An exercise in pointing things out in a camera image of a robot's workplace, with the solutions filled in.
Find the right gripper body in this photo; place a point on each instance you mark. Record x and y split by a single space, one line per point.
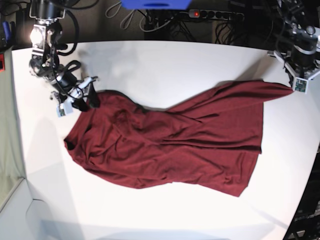
67 87

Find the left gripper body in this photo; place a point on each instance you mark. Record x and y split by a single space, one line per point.
302 66

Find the dark red t-shirt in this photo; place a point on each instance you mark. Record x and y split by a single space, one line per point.
212 139

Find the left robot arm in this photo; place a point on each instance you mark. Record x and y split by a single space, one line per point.
296 29

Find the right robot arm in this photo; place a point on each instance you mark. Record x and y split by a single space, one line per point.
45 37

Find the red black device left edge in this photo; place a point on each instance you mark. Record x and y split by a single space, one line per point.
2 62

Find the blue bottle left edge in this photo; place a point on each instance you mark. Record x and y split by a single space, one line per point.
7 31

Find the black power strip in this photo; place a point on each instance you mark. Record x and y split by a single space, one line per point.
215 15

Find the blue box at top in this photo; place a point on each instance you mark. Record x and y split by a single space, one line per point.
156 4

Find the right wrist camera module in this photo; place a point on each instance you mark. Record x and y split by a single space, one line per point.
64 109

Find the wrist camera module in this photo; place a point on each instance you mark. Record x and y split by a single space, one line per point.
300 85
64 109

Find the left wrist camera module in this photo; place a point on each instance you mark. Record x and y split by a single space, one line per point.
300 85

